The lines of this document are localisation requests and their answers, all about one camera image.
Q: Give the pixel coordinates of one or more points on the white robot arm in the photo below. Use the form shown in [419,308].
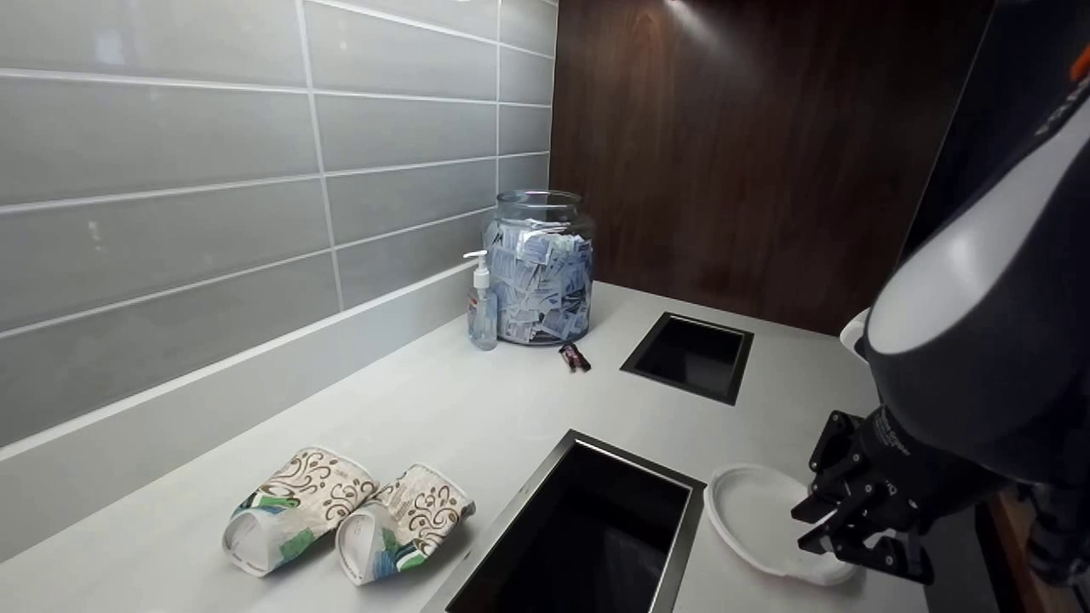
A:
[979,340]

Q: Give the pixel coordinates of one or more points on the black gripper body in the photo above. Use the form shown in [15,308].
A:
[876,494]

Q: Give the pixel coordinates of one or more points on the glass jar of packets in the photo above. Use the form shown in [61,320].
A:
[539,255]

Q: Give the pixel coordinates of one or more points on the small dark snack wrapper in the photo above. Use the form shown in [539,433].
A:
[574,358]

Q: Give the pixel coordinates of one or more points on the white paper plate with chips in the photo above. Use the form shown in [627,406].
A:
[749,512]

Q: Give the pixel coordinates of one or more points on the small clear sanitizer bottle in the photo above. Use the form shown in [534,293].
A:
[481,304]

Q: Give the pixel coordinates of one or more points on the patterned paper cup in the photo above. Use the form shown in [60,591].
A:
[294,507]
[404,526]

